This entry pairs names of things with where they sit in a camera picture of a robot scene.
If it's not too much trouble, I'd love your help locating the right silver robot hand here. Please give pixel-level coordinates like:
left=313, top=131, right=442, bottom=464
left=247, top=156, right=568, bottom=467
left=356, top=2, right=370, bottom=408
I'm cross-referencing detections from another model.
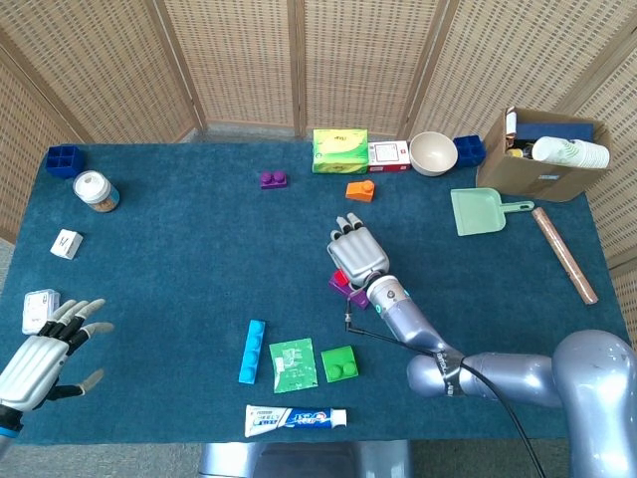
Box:
left=326, top=212, right=391, bottom=290

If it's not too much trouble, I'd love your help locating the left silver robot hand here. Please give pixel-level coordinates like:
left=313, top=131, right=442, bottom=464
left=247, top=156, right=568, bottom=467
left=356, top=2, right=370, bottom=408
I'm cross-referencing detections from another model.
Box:
left=0, top=298, right=115, bottom=430

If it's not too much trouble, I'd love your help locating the long purple block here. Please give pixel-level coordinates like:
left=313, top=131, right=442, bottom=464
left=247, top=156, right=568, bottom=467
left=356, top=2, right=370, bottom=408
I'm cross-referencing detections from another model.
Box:
left=327, top=272, right=370, bottom=311

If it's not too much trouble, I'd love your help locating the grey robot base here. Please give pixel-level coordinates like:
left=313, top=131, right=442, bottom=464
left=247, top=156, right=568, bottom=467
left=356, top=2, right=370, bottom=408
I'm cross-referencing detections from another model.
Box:
left=198, top=440, right=414, bottom=478

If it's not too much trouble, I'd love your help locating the orange block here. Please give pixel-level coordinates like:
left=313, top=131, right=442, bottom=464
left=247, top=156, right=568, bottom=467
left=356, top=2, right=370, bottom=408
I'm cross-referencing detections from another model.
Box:
left=345, top=179, right=377, bottom=204

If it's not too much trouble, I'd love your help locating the green square block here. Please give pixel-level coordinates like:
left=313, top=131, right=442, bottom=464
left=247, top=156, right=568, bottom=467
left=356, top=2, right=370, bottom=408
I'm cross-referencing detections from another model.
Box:
left=320, top=345, right=360, bottom=383

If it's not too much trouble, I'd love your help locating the small purple block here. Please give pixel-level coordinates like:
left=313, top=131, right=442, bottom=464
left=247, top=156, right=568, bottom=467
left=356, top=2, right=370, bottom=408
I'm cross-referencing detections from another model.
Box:
left=259, top=170, right=290, bottom=191

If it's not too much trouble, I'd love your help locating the light blue long block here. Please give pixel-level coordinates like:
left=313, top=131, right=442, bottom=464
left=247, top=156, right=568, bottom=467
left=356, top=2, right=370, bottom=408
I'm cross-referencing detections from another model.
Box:
left=238, top=319, right=267, bottom=385

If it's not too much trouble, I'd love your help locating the dark blue block right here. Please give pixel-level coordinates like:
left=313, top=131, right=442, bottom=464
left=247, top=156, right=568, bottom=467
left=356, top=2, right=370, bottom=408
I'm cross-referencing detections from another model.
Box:
left=452, top=134, right=487, bottom=169

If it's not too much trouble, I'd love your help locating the stack of paper cups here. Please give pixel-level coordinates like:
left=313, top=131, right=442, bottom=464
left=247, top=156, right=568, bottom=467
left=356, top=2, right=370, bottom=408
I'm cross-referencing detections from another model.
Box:
left=531, top=135, right=611, bottom=169

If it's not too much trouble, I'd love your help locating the white card pack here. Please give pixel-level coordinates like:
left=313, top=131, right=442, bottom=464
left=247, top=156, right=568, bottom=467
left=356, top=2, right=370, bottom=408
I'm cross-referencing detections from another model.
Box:
left=21, top=289, right=62, bottom=336

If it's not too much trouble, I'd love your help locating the red white carton box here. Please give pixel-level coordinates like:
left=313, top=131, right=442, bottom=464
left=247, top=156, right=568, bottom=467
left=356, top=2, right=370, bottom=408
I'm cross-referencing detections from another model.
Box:
left=366, top=140, right=412, bottom=174

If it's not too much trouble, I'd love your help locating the green yellow tissue pack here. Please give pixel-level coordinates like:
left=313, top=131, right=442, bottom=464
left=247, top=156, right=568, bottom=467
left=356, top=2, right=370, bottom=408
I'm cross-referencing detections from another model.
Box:
left=312, top=128, right=370, bottom=175

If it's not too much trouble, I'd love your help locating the beige bowl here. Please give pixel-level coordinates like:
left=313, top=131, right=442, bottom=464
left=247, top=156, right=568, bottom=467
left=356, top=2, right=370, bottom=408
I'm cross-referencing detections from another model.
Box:
left=408, top=130, right=459, bottom=177

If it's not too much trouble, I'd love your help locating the mint green dustpan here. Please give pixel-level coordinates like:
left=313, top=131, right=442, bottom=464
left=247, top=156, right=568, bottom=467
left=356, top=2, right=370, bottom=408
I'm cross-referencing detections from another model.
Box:
left=450, top=187, right=536, bottom=237

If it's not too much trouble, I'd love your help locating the green sachet packet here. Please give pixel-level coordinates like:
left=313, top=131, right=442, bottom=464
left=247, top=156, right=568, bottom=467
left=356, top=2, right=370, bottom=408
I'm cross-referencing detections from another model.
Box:
left=269, top=338, right=319, bottom=394

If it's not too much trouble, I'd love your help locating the small white cube box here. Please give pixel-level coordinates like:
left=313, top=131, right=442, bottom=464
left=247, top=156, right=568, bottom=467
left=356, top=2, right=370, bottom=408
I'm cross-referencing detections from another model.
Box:
left=49, top=228, right=85, bottom=261

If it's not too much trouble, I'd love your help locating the teal carpet table mat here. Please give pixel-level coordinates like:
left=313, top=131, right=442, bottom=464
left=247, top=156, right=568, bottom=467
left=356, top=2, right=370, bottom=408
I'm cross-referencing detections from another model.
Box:
left=0, top=141, right=637, bottom=446

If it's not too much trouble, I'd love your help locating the brown cardboard box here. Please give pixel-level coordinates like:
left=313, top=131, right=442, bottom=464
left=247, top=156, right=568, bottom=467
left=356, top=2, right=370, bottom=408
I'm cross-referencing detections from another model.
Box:
left=476, top=106, right=614, bottom=203

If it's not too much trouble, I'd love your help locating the blue white toothpaste tube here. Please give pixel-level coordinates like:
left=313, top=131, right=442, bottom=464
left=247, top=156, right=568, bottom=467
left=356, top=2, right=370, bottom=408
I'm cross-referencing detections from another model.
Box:
left=244, top=403, right=348, bottom=439

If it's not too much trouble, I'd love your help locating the white-lidded snack jar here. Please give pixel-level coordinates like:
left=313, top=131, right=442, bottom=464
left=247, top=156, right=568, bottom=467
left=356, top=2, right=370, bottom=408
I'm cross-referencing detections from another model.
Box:
left=72, top=169, right=120, bottom=214

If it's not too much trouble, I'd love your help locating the brown cylindrical roll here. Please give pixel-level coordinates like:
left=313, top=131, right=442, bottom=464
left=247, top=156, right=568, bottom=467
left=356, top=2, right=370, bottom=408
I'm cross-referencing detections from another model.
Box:
left=531, top=207, right=599, bottom=306

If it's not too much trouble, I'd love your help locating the blue four-cell tray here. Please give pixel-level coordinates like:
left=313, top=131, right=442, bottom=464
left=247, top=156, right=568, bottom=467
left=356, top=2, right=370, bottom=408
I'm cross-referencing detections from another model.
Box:
left=45, top=144, right=86, bottom=180

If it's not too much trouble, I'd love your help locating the woven bamboo folding screen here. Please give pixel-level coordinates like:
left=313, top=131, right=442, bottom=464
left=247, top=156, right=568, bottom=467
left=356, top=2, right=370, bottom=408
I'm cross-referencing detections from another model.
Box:
left=0, top=0, right=637, bottom=273

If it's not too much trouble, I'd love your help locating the dark blue flat box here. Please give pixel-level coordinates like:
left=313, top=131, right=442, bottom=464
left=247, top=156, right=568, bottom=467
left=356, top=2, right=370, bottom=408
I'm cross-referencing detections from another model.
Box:
left=515, top=110, right=596, bottom=143

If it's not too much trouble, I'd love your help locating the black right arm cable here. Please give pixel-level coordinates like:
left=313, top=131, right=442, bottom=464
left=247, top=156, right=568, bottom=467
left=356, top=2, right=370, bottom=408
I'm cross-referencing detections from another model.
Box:
left=343, top=298, right=548, bottom=478

